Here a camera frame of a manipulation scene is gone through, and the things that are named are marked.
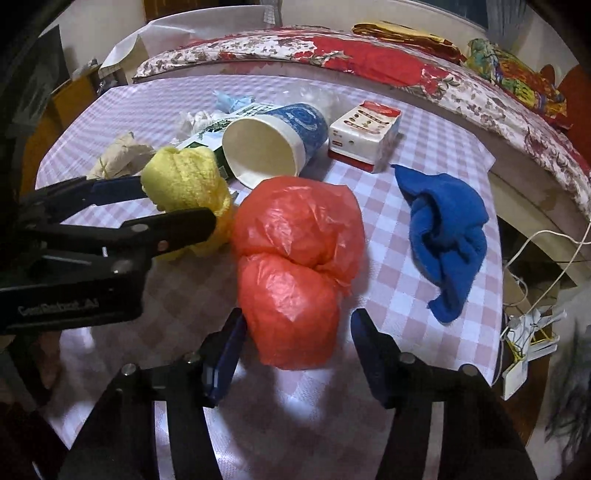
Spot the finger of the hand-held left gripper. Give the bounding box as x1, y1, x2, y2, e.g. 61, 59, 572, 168
41, 208, 218, 269
21, 174, 145, 223

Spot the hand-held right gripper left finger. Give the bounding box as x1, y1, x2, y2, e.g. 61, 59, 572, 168
58, 308, 250, 480

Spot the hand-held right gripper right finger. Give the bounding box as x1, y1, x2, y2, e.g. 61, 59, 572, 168
349, 308, 539, 480

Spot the beige paper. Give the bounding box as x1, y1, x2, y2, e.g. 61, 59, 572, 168
87, 131, 155, 181

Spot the yellow fluffy cloth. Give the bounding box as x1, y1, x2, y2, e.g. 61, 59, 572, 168
140, 146, 237, 261

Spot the red plastic bag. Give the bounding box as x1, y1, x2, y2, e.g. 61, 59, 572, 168
231, 175, 366, 371

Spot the blue patterned paper cup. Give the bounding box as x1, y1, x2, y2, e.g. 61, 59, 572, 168
222, 102, 329, 190

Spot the blue cloth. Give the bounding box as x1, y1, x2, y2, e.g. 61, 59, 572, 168
390, 164, 489, 324

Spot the red and white carton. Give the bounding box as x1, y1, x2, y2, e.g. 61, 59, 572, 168
328, 100, 402, 174

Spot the pink checkered tablecloth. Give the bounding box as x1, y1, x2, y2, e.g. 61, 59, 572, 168
34, 74, 504, 480

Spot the white crumpled tissue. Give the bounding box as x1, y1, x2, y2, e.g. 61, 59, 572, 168
173, 108, 218, 144

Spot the green and white carton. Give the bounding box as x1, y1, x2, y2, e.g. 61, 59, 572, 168
177, 102, 280, 182

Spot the light blue plastic wrapper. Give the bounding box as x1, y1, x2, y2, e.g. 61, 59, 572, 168
212, 90, 257, 114

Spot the white plastic sheet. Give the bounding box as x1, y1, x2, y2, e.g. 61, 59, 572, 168
98, 10, 197, 86

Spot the clear plastic bag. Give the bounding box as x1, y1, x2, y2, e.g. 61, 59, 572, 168
277, 83, 345, 121

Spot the red floral quilt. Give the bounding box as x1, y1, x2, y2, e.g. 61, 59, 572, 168
133, 25, 591, 217

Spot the yellow and red folded blanket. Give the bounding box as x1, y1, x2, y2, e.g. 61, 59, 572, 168
352, 21, 467, 63

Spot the colourful pillow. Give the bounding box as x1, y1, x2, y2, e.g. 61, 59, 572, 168
466, 38, 571, 130

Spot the red cushion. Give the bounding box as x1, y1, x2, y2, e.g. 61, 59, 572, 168
556, 64, 591, 136

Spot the white cable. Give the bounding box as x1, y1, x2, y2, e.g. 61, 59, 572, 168
503, 228, 591, 324

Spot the beige bed frame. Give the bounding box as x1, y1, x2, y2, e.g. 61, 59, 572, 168
487, 152, 591, 289

